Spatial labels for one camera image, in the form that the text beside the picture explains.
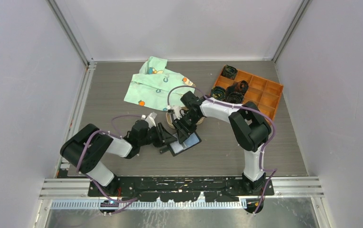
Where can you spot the slotted metal cable duct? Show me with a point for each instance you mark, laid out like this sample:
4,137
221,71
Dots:
158,204

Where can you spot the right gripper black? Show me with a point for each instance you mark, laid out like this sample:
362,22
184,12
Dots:
183,132

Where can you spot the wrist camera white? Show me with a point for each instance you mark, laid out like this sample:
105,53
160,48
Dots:
150,119
174,111

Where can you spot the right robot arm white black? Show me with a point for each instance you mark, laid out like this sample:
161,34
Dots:
250,128

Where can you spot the rolled dark belt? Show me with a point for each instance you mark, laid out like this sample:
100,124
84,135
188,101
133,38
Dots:
229,72
218,93

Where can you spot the green cartoon print cloth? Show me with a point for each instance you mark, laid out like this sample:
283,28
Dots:
153,85

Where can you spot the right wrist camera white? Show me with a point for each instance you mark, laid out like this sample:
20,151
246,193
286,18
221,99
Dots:
174,111

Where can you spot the black leather card holder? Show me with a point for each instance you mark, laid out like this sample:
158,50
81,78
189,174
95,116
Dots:
176,148

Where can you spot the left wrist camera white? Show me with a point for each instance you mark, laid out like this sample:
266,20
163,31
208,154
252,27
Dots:
150,119

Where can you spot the rolled dark belt front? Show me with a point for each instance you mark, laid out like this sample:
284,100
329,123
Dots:
218,93

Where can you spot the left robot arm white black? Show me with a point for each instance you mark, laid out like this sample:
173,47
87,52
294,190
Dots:
86,148

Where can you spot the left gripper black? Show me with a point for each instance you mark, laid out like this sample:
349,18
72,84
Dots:
163,137

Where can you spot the rolled dark belt back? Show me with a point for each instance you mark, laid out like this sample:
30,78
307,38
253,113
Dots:
229,72

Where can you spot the beige oval tray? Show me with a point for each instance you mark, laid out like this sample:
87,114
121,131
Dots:
171,122

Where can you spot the orange compartment organizer tray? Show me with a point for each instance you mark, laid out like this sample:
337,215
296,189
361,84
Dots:
266,94

